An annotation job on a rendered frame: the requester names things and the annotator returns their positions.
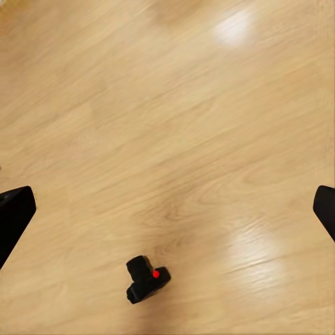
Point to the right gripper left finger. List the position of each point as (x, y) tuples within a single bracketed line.
[(17, 208)]

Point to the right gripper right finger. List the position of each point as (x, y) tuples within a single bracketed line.
[(324, 208)]

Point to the digital camera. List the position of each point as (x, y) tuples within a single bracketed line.
[(145, 282)]

